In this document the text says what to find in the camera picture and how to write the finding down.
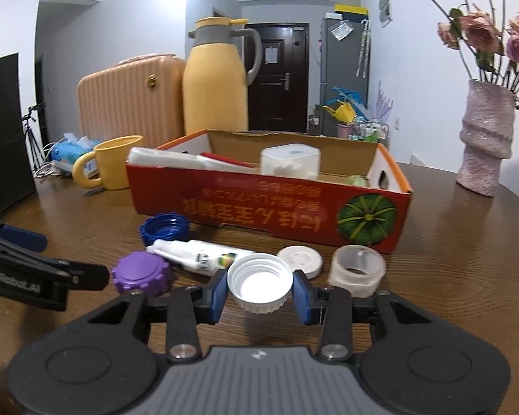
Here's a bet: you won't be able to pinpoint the wire rack cart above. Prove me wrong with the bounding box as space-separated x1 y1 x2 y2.
348 119 390 143

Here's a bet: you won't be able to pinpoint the white squeeze tube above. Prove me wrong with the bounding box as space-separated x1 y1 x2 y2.
146 239 256 276

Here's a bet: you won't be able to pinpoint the bunch of dried pink roses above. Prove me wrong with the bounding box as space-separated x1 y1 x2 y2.
376 0 519 93

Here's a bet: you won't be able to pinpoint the black paper bag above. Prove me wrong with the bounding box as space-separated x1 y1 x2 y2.
0 53 37 217

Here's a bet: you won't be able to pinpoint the black tripod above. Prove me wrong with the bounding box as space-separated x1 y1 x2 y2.
21 104 48 171

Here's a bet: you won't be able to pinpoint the translucent plastic cap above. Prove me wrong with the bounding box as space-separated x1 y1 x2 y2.
327 245 388 298

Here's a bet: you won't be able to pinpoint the yellow thermos jug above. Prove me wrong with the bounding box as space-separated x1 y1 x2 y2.
182 16 263 137

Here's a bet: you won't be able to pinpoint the blue tissue pack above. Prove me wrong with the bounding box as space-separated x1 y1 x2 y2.
49 133 100 169

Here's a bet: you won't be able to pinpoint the white plastic packet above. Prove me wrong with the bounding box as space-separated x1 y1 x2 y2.
127 147 256 174

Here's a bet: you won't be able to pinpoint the yellow and black box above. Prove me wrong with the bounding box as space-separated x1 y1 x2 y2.
334 4 368 20

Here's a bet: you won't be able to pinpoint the grey refrigerator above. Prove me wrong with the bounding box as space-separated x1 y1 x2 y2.
319 16 370 137

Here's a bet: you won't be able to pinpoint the blue bottle cap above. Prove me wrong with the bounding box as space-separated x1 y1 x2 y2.
138 213 191 248

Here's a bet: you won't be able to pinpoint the yellow bag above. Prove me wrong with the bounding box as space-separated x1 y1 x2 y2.
334 101 357 124

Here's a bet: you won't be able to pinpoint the purple wall decal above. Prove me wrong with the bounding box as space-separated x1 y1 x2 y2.
374 80 394 124

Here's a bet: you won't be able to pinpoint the hanging folded umbrella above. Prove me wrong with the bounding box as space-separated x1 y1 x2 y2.
355 19 372 79

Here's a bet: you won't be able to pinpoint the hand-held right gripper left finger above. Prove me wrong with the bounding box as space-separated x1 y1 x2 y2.
86 269 229 361

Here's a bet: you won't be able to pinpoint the clear plastic bag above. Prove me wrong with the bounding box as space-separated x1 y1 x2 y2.
331 21 354 40

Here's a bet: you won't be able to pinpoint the white cables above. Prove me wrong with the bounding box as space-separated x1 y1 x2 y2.
34 142 76 179

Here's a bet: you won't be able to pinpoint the white plastic container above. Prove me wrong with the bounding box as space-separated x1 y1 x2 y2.
259 142 321 181

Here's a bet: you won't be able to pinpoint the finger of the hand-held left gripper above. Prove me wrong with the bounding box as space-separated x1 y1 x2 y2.
56 260 111 291
0 215 48 252

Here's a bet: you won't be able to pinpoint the red orange cardboard box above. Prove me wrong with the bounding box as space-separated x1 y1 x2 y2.
125 129 415 255

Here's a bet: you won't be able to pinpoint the white threaded bottle cap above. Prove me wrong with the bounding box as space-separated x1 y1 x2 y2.
226 253 295 315

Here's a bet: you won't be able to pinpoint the purple bottle cap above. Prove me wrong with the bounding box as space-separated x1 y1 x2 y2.
111 251 174 295

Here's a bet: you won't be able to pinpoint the blue plastic hanger rack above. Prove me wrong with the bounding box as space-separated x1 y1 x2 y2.
322 86 368 117

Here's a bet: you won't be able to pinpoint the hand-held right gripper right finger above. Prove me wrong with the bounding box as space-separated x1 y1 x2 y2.
293 269 433 361

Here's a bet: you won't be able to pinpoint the pink ribbed suitcase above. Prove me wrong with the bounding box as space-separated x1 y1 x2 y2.
77 53 188 156

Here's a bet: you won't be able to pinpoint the white lid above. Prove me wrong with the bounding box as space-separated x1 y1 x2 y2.
276 246 323 278

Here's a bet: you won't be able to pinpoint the pink textured vase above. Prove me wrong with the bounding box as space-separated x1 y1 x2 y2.
455 79 517 197

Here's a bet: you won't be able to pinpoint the yellow ceramic mug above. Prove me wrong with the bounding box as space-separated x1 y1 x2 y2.
72 135 144 191

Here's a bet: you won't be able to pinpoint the dark entrance door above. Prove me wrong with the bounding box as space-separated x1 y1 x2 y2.
244 23 310 134

